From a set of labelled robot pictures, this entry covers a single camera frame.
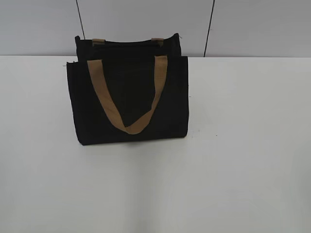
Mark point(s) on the black tote bag tan handles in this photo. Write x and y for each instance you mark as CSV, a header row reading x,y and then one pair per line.
x,y
129,91

